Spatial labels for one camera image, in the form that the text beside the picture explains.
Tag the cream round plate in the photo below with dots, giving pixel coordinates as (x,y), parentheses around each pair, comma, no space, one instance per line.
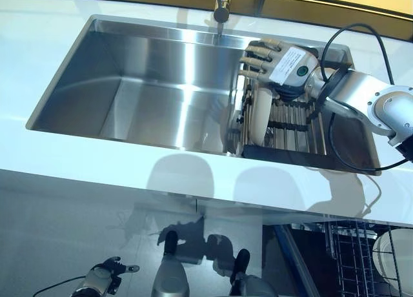
(261,116)
(397,255)

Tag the black dish drying rack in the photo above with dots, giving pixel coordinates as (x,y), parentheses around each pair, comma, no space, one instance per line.
(284,151)

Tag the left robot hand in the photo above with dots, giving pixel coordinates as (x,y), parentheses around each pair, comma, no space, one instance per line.
(114,268)

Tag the robot leg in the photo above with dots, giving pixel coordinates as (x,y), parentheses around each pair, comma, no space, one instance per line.
(255,287)
(171,277)

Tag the left robot leg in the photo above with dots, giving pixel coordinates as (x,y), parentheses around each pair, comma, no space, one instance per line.
(171,277)

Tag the right robot leg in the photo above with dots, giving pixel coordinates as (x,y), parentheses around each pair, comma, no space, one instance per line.
(255,287)

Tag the stainless steel sink basin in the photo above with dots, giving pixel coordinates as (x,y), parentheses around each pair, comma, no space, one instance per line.
(145,93)

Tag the white glossy cabinet door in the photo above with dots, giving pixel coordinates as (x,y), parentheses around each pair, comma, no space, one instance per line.
(80,206)
(245,222)

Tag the chrome gooseneck kitchen faucet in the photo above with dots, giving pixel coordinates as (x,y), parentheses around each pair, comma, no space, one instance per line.
(222,9)

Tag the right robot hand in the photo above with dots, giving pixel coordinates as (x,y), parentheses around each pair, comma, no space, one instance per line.
(290,64)

